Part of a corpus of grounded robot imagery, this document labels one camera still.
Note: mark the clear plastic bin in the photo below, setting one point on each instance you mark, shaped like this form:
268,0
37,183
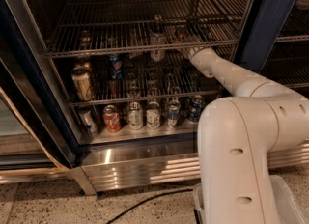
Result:
288,209

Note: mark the middle wire shelf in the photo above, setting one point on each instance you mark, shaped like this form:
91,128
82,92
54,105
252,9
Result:
143,79

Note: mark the white green can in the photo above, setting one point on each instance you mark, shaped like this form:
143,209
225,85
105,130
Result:
135,116
153,114

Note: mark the stainless steel fridge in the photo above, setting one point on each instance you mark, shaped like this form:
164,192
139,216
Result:
44,137

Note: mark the silver can bottom left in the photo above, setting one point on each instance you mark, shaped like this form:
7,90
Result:
85,115

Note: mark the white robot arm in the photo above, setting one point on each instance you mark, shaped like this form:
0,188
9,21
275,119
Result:
236,133

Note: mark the blue pepsi can middle shelf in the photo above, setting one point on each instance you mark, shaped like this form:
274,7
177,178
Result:
116,66

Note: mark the right fridge wire shelf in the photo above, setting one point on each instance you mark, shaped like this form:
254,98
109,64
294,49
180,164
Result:
288,61

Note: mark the blue silver can bottom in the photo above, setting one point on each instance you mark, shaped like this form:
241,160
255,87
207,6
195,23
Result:
173,113

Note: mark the red coke can bottom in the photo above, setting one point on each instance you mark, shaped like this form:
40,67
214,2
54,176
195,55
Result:
111,118

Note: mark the white green can bottom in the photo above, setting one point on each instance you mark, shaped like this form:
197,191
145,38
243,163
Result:
135,116

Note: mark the upper wire shelf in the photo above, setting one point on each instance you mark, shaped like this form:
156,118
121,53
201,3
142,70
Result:
98,27

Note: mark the brown can behind gold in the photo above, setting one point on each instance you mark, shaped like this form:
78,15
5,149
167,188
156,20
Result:
84,62

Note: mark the clear glass bottle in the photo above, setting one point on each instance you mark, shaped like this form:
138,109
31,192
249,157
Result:
157,38

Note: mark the gold can middle shelf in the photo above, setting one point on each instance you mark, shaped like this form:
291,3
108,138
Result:
83,83

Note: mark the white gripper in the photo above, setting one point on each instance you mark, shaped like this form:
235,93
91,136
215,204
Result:
187,52

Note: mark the blue pepsi can bottom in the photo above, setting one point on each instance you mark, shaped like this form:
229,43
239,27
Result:
195,106

